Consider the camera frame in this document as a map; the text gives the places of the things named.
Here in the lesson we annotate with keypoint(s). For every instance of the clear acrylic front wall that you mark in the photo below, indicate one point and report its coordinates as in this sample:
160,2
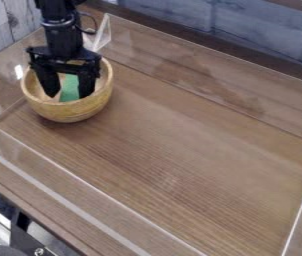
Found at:
97,225

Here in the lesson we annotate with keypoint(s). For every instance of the wooden bowl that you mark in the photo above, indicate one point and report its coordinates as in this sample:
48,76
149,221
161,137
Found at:
73,110

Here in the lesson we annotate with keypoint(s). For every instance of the green stick block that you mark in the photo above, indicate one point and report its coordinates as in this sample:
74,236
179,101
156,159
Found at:
69,88

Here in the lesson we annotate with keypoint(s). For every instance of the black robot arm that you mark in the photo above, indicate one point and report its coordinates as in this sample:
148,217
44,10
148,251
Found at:
58,10

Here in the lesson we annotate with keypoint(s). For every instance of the clear acrylic corner bracket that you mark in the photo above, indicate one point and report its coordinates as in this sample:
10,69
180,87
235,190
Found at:
96,37

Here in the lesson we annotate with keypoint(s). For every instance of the black table leg bracket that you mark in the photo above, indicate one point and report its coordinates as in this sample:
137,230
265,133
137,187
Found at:
22,241

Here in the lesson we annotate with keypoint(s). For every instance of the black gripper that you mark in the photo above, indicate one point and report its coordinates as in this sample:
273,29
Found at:
62,55

